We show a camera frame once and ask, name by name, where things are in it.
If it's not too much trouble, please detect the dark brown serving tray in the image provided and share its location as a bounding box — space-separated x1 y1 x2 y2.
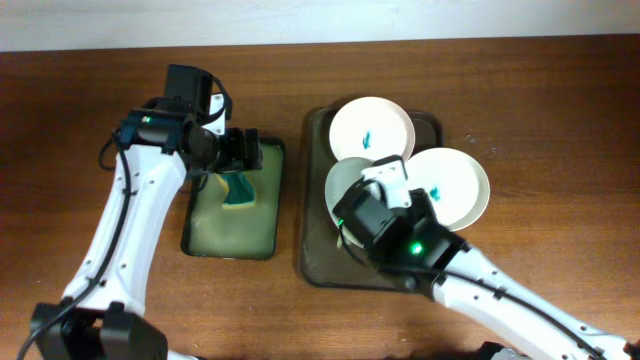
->
298 106 445 292

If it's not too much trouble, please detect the pale blue plate front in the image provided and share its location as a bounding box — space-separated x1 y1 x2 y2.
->
324 157 373 227

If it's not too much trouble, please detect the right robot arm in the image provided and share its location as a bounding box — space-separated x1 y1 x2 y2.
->
333 181 639 359

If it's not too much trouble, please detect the green and yellow sponge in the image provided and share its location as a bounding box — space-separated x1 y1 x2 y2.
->
216 172 256 210

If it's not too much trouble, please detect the black right camera cable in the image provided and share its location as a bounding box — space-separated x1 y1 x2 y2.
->
337 179 606 359

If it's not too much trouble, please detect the white plate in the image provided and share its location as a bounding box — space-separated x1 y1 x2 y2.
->
329 97 416 161
405 147 491 231

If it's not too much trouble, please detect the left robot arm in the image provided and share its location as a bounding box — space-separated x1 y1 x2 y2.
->
18 64 263 359

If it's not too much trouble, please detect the black tray with soapy water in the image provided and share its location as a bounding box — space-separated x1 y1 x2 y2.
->
181 138 286 260

